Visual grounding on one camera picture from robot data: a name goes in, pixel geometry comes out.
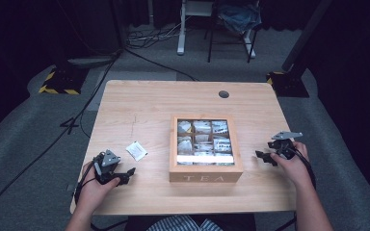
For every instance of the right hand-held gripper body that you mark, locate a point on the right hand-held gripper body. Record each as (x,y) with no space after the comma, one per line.
(284,144)

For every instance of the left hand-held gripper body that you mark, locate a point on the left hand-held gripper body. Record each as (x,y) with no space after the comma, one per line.
(107,163)

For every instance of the white tea bag sachet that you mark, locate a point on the white tea bag sachet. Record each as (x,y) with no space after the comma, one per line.
(137,150)

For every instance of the wooden tea box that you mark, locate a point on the wooden tea box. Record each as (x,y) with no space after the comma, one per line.
(205,150)

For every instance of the person's right hand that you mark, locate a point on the person's right hand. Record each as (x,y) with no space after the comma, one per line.
(290,170)

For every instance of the person's left hand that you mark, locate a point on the person's left hand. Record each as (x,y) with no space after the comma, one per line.
(93,192)

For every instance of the group of tea bags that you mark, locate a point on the group of tea bags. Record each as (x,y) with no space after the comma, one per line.
(204,141)

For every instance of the black stand with striped base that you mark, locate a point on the black stand with striped base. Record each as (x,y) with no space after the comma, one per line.
(64,80)
(290,80)

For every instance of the person's striped shorts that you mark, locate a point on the person's striped shorts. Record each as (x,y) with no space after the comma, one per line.
(183,224)

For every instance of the black metal chair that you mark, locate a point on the black metal chair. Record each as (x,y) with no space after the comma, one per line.
(249,41)

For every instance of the blue cloth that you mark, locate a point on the blue cloth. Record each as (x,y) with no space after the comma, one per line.
(239,17)

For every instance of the white desk leg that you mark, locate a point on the white desk leg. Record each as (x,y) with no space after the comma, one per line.
(182,35)

